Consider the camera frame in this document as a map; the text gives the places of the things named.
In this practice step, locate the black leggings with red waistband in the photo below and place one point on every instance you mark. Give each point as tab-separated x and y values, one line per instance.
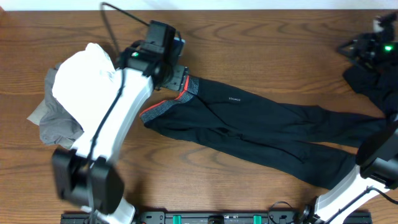
295	139

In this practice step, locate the black garment at right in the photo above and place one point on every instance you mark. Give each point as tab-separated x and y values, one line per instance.
380	88

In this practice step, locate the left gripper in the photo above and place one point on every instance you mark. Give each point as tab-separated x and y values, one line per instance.
178	78

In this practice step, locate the grey crumpled garment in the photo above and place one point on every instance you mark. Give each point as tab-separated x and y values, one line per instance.
56	125

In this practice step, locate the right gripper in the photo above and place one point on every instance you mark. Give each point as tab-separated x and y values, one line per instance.
365	48

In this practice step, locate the white crumpled garment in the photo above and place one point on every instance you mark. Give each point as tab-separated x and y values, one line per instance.
86	84

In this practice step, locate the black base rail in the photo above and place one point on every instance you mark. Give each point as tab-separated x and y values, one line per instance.
208	218

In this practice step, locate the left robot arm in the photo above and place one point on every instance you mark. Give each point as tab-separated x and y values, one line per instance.
85	174

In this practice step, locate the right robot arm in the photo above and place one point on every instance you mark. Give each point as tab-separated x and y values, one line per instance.
374	173

